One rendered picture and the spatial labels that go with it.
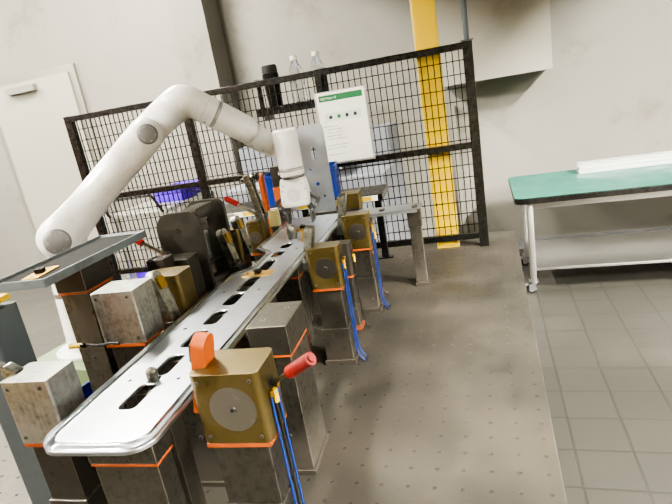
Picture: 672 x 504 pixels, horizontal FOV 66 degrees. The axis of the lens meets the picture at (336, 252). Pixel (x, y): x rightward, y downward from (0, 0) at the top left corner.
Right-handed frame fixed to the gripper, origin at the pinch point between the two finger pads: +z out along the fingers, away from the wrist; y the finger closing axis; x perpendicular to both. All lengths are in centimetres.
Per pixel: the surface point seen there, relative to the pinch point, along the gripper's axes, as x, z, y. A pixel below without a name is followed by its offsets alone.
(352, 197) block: 23.3, -1.2, 14.8
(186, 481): -102, 23, 2
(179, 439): -100, 15, 2
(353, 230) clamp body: -8.7, 3.8, 19.8
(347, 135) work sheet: 54, -23, 11
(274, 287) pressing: -58, 3, 8
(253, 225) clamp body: -3.0, -0.7, -16.7
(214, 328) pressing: -80, 3, 2
